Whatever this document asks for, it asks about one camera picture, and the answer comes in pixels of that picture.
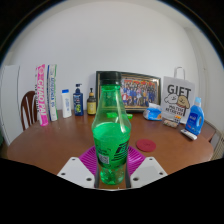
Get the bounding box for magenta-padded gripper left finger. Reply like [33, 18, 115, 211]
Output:
[57, 145, 101, 190]

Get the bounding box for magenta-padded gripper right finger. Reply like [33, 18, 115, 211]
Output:
[125, 145, 168, 189]

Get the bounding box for green plastic drink bottle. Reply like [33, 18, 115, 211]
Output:
[91, 71, 133, 186]

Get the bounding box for flat round red coaster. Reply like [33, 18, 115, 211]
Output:
[135, 138, 157, 153]

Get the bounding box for patterned small pouch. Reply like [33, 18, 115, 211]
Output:
[162, 119, 180, 129]

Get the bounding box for white remote control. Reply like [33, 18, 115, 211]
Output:
[180, 128, 198, 141]

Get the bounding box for blue tissue pack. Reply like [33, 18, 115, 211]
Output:
[142, 102, 163, 122]

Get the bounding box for puzzle cube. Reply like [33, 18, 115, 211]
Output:
[173, 114, 183, 125]

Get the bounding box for white bottle with blue cap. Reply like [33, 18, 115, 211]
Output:
[61, 88, 73, 119]

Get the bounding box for amber pump bottle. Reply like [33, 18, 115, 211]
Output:
[86, 87, 97, 116]

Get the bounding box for dark blue pump bottle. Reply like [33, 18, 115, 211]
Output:
[73, 83, 85, 117]

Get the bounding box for blue detergent bottle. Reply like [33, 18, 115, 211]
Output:
[184, 96, 206, 136]

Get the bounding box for framed group photo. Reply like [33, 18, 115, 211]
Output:
[95, 70, 162, 112]

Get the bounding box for white paper gift bag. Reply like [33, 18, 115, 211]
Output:
[160, 66, 197, 125]

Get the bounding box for long green-white carton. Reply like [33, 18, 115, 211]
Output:
[46, 64, 59, 122]

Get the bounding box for long pink carton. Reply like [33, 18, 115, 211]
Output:
[34, 64, 50, 127]

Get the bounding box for white flat panel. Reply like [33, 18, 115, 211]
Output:
[0, 64, 21, 144]

